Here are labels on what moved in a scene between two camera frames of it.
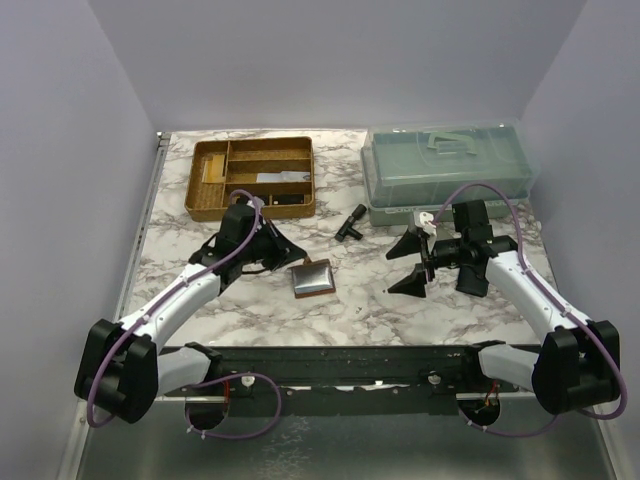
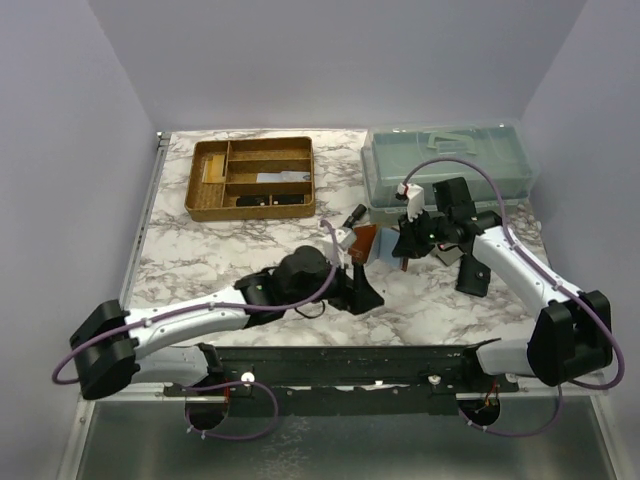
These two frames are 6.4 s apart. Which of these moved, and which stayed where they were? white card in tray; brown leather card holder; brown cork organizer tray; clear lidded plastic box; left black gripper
Moved: brown leather card holder; left black gripper
Stayed: clear lidded plastic box; brown cork organizer tray; white card in tray
